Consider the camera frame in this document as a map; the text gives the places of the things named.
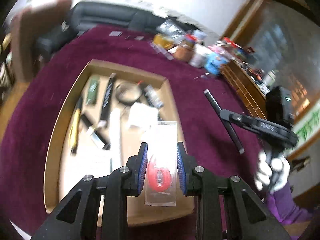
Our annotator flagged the clear jar red lid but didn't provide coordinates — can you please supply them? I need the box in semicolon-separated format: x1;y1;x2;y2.
221;37;240;49

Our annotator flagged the brown chair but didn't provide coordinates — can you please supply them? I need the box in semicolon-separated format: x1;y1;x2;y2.
10;0;73;83

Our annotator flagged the white plastic jar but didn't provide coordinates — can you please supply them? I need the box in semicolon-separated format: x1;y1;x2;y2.
189;46;213;68

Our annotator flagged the person's right forearm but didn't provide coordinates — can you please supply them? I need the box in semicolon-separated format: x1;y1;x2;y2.
264;180;314;227

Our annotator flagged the wooden glass cabinet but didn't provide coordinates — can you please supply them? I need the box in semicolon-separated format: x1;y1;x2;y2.
220;0;320;160

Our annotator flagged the black marker red cap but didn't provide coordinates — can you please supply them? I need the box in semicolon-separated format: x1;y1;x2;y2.
136;80;148;93

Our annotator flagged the black marker white cap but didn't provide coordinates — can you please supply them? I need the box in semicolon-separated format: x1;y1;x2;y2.
99;73;117;127

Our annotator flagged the long black pen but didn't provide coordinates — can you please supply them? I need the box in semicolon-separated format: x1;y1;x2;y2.
203;89;245;155

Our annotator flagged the clear blue pen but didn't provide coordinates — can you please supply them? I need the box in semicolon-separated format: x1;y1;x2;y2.
144;84;164;108

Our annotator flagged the white kettle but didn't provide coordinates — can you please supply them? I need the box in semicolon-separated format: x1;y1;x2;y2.
265;70;278;86

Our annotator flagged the clear jar blue label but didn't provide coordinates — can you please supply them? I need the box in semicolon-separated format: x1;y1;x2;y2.
204;52;229;76

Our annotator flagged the black tube gold band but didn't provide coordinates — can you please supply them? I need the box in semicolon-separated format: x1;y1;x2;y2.
81;113;111;150

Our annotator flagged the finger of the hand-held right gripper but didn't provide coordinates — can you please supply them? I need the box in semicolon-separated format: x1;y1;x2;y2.
217;109;298;146

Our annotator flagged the orange tin can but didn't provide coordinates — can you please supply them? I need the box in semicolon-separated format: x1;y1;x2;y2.
174;39;195;61

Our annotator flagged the white tube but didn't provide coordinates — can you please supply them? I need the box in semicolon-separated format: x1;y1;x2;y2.
109;108;123;165

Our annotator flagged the black leather sofa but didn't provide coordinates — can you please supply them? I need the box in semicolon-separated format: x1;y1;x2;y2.
35;1;163;55

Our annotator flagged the green tube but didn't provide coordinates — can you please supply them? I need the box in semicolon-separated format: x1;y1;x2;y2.
86;77;100;105

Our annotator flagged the person's right hand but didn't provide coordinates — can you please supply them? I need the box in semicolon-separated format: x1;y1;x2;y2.
253;150;291;193

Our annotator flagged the white power bank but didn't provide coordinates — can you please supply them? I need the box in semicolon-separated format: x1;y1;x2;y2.
128;102;160;131

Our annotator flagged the yellow tape roll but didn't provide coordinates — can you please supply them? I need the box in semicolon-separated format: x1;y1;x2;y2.
152;34;175;50

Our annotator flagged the clear case red insert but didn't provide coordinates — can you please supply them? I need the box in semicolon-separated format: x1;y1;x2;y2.
145;121;178;207

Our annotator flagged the cardboard box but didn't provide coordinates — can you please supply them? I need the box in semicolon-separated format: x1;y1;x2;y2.
44;59;196;227

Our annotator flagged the black tape roll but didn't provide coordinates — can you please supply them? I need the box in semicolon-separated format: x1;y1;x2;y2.
115;82;141;103

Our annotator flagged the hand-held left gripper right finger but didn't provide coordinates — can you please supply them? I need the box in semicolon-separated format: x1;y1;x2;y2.
176;141;292;240

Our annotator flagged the yellow black pen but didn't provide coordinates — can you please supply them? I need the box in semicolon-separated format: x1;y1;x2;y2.
69;97;83;153

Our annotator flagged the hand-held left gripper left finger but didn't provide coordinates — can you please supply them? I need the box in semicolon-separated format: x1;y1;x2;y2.
30;142;148;240

